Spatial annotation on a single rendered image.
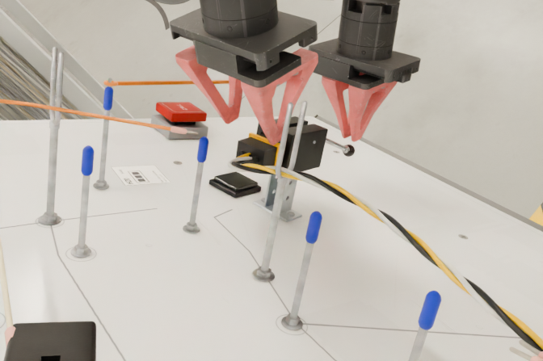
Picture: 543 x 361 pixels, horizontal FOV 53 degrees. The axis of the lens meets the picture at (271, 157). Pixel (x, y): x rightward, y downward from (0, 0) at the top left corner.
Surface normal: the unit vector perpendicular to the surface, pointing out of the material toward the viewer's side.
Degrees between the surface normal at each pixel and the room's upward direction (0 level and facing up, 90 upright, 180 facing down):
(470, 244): 47
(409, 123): 0
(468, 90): 0
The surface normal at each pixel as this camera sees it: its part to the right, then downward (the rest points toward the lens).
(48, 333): 0.18, -0.93
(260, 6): 0.56, 0.46
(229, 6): -0.09, 0.60
